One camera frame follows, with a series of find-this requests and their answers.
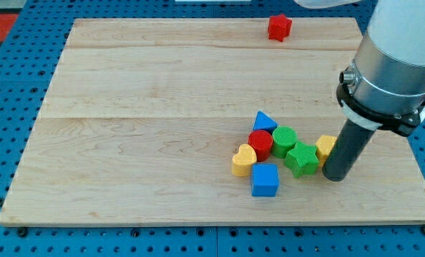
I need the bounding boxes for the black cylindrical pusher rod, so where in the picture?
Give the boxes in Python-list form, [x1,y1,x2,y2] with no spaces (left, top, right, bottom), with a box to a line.
[322,119,375,181]

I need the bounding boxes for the green star block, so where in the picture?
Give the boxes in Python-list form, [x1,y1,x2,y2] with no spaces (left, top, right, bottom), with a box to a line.
[284,141,319,178]

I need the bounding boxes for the red cylinder block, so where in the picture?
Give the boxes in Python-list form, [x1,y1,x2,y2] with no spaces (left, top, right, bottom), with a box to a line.
[248,130,274,162]

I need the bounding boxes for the blue cube block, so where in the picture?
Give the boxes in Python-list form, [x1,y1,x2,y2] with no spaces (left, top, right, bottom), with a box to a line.
[250,163,279,197]

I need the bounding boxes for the black flange mount ring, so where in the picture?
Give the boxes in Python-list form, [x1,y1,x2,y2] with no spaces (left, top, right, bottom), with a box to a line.
[336,84,425,137]

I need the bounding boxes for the light wooden board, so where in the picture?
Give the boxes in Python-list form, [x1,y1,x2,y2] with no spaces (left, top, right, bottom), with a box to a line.
[0,18,425,227]

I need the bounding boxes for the red star block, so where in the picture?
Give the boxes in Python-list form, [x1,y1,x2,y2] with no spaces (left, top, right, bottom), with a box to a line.
[267,14,293,42]

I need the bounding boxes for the blue triangle block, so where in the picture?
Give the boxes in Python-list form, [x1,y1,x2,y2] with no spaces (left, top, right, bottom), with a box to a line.
[253,111,278,133]

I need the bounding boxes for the yellow hexagon block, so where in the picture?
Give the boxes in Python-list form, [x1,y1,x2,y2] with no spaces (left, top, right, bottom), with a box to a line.
[315,135,337,167]

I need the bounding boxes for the green cylinder block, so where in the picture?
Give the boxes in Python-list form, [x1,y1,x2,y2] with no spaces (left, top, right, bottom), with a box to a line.
[271,126,298,158]

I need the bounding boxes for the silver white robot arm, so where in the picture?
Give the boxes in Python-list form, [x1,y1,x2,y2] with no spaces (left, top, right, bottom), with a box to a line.
[322,0,425,181]

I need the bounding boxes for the yellow heart block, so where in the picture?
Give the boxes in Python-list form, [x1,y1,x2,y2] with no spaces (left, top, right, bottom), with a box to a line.
[231,143,257,177]

